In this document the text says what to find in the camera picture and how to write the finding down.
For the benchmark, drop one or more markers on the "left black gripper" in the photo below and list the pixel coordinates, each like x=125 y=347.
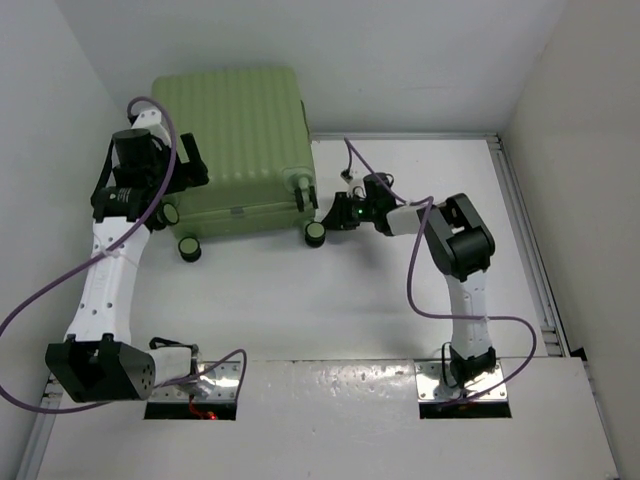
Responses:
x=189 y=174

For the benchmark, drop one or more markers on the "green suitcase blue lining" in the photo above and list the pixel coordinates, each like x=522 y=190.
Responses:
x=249 y=126

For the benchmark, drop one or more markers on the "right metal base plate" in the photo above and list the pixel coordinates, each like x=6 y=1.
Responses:
x=433 y=388

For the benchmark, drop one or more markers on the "metal base plate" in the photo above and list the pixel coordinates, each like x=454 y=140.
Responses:
x=218 y=386
x=433 y=388

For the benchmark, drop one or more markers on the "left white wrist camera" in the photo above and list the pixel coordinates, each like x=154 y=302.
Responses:
x=151 y=119

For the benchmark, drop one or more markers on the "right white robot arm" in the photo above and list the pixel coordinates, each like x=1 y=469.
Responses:
x=461 y=248

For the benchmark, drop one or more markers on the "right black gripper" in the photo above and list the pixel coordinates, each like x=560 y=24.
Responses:
x=338 y=218

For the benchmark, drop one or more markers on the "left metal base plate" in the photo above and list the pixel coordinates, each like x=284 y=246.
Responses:
x=218 y=386

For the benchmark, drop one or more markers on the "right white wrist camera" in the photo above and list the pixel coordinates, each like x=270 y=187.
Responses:
x=355 y=185

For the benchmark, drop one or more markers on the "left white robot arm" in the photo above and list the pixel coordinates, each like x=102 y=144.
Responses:
x=97 y=362

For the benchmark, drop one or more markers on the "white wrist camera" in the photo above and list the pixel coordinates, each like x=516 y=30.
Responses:
x=355 y=185
x=151 y=119

